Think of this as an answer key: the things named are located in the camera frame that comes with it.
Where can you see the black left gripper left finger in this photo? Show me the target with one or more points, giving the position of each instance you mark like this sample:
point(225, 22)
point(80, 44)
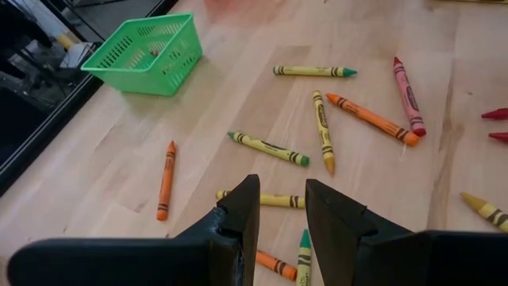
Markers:
point(238, 222)

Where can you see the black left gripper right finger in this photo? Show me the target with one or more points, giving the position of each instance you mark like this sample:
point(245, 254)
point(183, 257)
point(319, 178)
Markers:
point(337, 222)

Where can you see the green crayon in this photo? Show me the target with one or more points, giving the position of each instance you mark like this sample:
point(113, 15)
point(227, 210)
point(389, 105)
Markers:
point(309, 71)
point(304, 258)
point(266, 148)

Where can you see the orange crayon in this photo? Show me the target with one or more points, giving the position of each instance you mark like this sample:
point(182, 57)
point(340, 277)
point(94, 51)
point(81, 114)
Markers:
point(166, 182)
point(278, 265)
point(373, 119)

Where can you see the yellow crayon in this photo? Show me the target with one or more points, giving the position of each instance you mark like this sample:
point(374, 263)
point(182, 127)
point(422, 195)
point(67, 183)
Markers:
point(282, 200)
point(323, 127)
point(488, 210)

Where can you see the green plastic basket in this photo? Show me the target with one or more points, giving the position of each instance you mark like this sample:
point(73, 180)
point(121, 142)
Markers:
point(131, 81)

